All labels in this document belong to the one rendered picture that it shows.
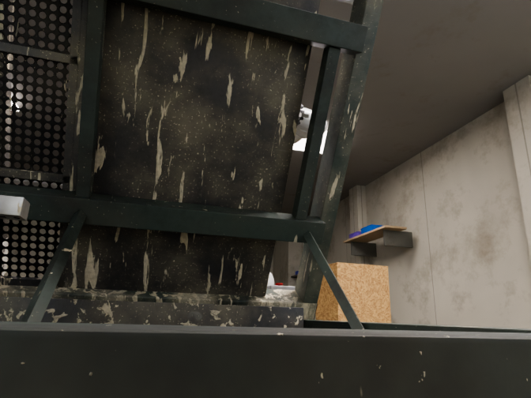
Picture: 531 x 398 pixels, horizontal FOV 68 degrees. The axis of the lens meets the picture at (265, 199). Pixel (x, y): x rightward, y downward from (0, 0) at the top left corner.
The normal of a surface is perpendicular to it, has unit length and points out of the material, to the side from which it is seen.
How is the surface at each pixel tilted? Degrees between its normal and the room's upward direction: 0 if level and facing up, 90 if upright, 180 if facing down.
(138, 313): 90
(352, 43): 121
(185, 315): 90
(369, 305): 90
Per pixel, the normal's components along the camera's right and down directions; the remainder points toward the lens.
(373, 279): 0.32, -0.26
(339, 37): 0.23, 0.26
